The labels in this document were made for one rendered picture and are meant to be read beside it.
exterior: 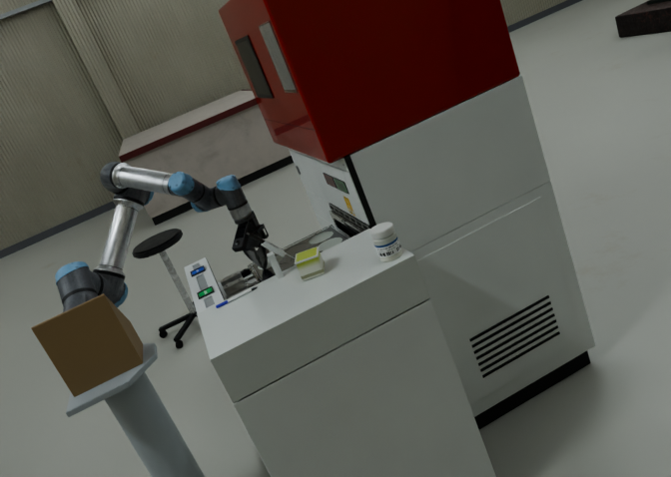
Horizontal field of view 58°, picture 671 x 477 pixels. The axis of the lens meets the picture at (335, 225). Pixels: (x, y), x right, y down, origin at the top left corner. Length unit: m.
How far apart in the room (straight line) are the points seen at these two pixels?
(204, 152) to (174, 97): 2.85
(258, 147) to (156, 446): 6.13
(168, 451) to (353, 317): 0.99
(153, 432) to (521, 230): 1.51
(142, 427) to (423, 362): 1.04
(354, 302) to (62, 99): 9.39
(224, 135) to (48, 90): 3.69
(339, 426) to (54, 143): 9.41
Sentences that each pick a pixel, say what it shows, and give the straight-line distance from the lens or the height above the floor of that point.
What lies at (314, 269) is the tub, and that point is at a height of 0.99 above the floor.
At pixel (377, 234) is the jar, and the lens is 1.70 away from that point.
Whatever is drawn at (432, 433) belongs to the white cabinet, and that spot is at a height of 0.40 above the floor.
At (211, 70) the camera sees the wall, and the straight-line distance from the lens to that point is 10.79.
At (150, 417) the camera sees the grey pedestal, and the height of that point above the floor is 0.62.
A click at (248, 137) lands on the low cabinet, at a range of 8.09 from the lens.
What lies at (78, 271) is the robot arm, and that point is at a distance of 2.30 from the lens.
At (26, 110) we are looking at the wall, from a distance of 10.86.
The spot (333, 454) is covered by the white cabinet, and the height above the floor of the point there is 0.52.
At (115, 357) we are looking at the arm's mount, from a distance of 2.22.
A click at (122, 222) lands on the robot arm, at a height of 1.23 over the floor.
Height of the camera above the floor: 1.66
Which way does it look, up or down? 19 degrees down
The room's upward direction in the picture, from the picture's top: 22 degrees counter-clockwise
